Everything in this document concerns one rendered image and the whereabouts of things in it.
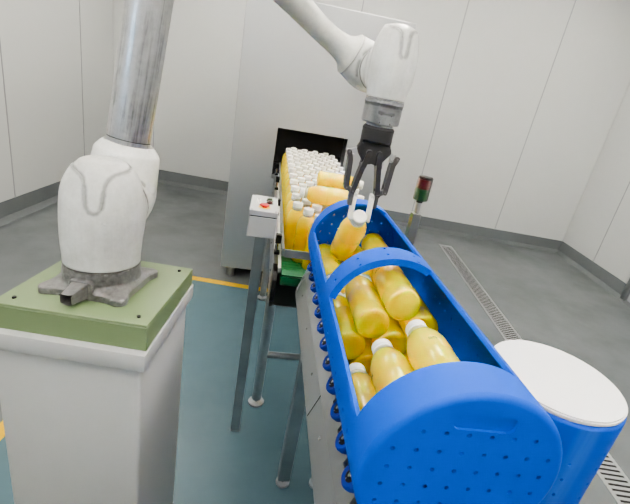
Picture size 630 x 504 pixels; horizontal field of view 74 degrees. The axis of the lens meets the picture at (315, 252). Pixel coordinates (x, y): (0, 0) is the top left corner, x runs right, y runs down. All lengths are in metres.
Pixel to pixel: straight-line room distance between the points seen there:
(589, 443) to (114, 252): 1.01
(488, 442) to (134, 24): 1.02
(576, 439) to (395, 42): 0.88
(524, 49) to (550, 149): 1.24
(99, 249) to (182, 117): 4.84
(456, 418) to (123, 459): 0.77
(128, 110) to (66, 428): 0.71
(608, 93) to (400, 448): 5.96
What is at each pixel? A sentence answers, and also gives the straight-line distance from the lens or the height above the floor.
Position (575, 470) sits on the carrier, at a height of 0.92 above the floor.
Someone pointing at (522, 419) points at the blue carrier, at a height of 1.20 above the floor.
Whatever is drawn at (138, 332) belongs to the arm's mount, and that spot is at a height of 1.04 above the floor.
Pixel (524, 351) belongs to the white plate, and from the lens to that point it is 1.15.
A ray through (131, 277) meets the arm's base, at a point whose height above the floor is 1.09.
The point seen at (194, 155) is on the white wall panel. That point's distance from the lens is 5.73.
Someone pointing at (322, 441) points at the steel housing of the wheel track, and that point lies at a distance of 0.92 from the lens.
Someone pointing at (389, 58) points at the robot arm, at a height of 1.61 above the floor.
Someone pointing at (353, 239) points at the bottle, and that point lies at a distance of 1.10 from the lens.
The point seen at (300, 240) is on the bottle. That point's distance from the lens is 1.56.
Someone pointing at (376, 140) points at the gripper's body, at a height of 1.44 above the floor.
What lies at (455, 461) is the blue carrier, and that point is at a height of 1.13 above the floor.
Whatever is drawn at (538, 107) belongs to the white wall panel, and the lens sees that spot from 5.97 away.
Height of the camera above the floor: 1.54
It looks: 22 degrees down
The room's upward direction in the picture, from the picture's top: 11 degrees clockwise
